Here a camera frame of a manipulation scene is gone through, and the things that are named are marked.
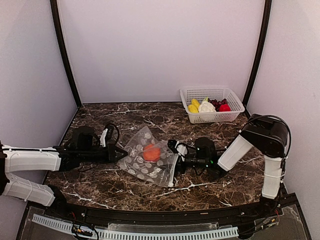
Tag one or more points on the yellow fake lemon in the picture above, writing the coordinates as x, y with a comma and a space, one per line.
192, 108

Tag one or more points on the polka dot zip bag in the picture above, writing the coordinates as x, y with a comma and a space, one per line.
160, 173

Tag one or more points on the white cable duct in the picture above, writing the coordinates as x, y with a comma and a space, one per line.
115, 231

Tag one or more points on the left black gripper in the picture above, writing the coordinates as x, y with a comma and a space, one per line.
111, 155

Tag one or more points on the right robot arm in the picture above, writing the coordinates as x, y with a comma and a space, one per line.
267, 135

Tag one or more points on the right black frame post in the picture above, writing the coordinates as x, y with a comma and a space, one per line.
258, 52

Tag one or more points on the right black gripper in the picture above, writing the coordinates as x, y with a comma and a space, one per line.
179, 164

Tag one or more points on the orange fake pumpkin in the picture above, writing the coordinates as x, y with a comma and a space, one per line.
151, 153

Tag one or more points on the black frame post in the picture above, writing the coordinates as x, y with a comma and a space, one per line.
63, 52
258, 52

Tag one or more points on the yellow fake banana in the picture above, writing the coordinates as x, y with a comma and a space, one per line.
195, 103

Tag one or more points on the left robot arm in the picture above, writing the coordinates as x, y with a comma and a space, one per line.
84, 146

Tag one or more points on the white plastic basket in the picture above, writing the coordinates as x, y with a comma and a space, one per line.
213, 92

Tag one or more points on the white fake cauliflower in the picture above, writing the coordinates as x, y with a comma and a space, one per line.
206, 107

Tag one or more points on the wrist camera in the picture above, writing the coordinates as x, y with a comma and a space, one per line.
177, 147
107, 134

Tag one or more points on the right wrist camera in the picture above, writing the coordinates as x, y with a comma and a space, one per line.
177, 147

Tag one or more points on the red fake pepper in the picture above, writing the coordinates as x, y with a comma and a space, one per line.
224, 108

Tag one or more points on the left black frame post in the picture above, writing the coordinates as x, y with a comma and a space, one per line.
63, 52

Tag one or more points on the purple fake grapes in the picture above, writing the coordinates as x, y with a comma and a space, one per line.
217, 103

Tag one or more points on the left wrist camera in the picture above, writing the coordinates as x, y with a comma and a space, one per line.
107, 134

